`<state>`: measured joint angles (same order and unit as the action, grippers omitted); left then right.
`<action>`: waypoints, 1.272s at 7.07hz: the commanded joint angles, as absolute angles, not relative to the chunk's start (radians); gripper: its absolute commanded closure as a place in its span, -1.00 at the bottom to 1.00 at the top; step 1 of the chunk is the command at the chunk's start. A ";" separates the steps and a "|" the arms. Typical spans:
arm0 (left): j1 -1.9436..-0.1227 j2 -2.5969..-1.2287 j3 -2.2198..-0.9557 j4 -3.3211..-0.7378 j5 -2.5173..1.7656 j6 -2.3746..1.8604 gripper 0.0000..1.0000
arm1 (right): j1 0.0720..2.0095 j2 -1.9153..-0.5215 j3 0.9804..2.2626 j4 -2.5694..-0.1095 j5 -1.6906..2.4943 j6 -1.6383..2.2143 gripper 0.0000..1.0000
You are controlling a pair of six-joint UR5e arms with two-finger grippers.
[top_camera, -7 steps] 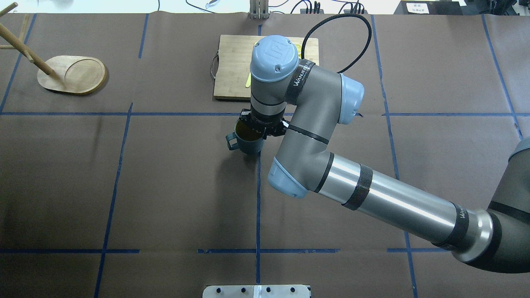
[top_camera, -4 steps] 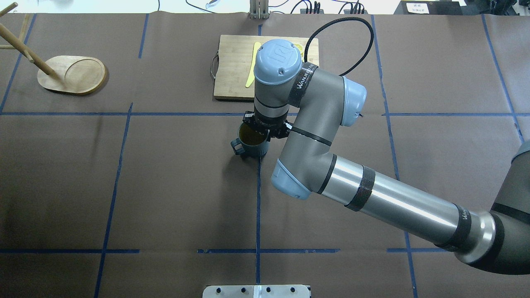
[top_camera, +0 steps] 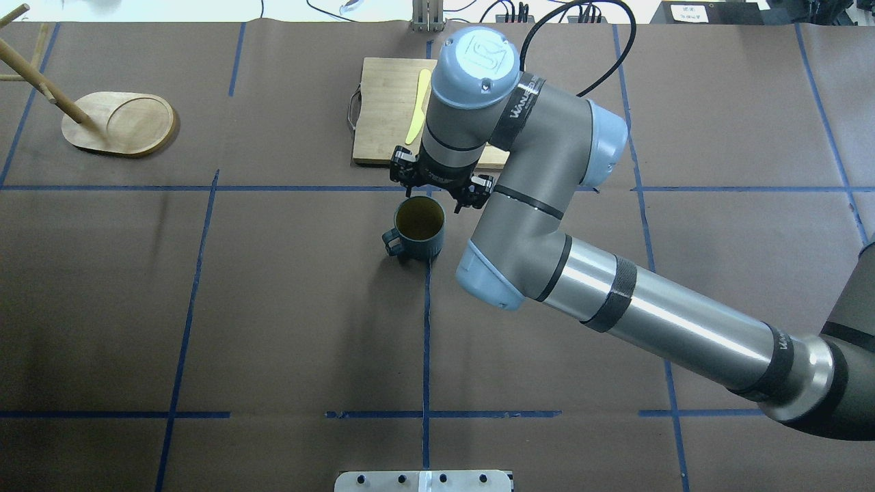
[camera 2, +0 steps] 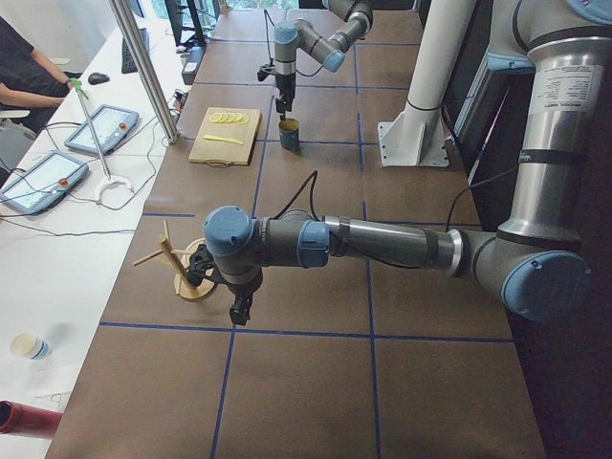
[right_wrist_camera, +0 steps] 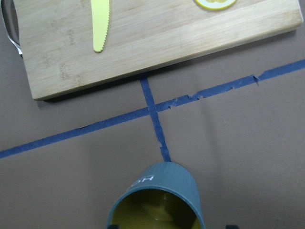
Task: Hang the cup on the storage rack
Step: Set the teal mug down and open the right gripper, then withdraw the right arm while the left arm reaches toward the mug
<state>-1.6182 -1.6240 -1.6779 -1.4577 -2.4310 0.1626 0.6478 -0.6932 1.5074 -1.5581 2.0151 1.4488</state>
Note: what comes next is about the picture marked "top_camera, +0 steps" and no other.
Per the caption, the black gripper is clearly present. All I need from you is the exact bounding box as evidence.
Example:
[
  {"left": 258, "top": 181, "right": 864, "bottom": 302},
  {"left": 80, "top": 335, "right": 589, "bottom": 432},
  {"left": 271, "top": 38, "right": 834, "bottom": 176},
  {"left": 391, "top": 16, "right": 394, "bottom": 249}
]
[{"left": 390, "top": 146, "right": 495, "bottom": 209}]

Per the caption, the teal ribbed mug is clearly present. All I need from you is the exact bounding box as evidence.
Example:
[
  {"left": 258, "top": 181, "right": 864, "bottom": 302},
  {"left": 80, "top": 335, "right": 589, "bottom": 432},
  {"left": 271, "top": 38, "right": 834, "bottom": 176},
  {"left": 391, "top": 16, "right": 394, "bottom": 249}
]
[{"left": 381, "top": 196, "right": 446, "bottom": 262}]

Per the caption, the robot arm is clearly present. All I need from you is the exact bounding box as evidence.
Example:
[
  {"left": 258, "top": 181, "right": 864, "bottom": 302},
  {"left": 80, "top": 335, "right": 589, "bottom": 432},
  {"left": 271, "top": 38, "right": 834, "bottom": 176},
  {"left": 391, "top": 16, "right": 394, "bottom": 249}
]
[{"left": 390, "top": 25, "right": 874, "bottom": 440}]

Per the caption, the wooden cup storage rack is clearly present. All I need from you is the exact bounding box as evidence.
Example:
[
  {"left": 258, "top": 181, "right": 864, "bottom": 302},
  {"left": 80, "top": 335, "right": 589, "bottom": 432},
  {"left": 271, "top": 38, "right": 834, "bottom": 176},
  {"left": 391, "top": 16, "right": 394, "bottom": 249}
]
[{"left": 1, "top": 26, "right": 179, "bottom": 158}]

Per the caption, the bamboo cutting board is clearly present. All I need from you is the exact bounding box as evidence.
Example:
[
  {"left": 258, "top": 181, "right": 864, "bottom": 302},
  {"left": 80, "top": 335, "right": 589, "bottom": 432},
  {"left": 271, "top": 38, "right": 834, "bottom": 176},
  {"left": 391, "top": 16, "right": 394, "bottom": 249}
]
[{"left": 347, "top": 57, "right": 510, "bottom": 169}]

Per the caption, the wooden knife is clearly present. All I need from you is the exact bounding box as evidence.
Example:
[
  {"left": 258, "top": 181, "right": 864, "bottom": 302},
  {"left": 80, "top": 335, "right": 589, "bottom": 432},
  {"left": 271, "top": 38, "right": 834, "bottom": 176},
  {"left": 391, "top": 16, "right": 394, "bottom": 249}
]
[{"left": 404, "top": 68, "right": 431, "bottom": 144}]

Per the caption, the metal camera stand post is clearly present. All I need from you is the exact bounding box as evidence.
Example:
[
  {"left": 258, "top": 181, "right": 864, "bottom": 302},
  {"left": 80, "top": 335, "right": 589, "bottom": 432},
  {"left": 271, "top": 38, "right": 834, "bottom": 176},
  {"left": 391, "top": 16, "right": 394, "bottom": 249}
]
[{"left": 410, "top": 0, "right": 446, "bottom": 32}]

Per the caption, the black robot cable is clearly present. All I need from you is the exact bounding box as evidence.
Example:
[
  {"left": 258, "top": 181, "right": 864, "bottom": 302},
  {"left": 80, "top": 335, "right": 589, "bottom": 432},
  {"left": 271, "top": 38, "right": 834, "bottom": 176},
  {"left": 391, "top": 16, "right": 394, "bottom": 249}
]
[{"left": 520, "top": 0, "right": 638, "bottom": 98}]

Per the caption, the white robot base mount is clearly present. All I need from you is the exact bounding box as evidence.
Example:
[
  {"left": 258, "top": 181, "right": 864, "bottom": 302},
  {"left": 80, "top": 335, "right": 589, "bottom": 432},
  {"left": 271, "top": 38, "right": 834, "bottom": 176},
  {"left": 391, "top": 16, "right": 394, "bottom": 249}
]
[{"left": 334, "top": 469, "right": 515, "bottom": 491}]

